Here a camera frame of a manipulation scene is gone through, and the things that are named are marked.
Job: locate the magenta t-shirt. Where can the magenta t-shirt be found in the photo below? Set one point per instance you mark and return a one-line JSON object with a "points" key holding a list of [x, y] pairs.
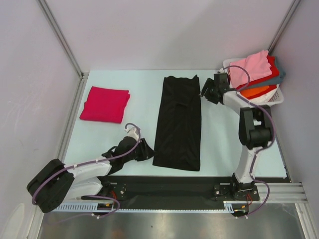
{"points": [[105, 105]]}

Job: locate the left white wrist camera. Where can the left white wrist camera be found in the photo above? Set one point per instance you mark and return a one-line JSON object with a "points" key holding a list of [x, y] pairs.
{"points": [[133, 132]]}

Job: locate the right aluminium frame post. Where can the right aluminium frame post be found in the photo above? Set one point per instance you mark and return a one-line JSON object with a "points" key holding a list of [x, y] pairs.
{"points": [[293, 8]]}

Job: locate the left aluminium frame post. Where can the left aluminium frame post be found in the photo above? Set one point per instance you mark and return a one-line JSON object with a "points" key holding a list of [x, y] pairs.
{"points": [[47, 12]]}

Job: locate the orange t-shirt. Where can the orange t-shirt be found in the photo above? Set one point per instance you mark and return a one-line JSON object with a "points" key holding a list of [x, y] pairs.
{"points": [[255, 92]]}

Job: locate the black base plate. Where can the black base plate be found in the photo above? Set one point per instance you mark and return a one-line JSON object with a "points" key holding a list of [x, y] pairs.
{"points": [[138, 190]]}

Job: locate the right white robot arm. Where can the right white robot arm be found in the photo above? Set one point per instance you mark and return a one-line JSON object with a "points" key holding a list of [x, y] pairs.
{"points": [[256, 126]]}

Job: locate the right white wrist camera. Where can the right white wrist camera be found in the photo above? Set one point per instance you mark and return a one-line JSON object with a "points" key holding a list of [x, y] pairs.
{"points": [[223, 70]]}

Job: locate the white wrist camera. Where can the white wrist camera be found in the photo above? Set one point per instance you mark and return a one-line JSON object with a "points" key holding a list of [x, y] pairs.
{"points": [[223, 70], [133, 132]]}

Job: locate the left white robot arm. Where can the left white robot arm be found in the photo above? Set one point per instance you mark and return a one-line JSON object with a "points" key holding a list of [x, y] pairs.
{"points": [[57, 182]]}

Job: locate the white cable duct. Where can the white cable duct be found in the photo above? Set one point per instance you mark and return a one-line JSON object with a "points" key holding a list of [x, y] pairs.
{"points": [[103, 207]]}

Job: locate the aluminium frame post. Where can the aluminium frame post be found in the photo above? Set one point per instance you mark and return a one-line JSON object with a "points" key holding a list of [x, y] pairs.
{"points": [[47, 12], [293, 8]]}

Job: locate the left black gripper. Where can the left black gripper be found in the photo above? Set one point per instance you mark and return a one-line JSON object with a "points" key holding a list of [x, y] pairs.
{"points": [[146, 152]]}

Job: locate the white plastic basket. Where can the white plastic basket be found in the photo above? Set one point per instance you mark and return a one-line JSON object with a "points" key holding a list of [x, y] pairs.
{"points": [[277, 98]]}

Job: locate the pink t-shirt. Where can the pink t-shirt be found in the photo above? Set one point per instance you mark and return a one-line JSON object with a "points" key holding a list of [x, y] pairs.
{"points": [[257, 66]]}

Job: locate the grey-blue t-shirt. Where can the grey-blue t-shirt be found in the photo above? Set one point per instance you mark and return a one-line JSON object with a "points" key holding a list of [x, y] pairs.
{"points": [[277, 77]]}

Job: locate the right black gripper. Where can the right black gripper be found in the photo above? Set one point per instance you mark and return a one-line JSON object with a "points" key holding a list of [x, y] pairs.
{"points": [[212, 89]]}

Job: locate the red t-shirt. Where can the red t-shirt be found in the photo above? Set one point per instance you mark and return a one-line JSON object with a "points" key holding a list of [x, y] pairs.
{"points": [[260, 69]]}

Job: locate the black t-shirt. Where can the black t-shirt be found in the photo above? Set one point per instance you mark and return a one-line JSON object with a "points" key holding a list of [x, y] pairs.
{"points": [[178, 134]]}

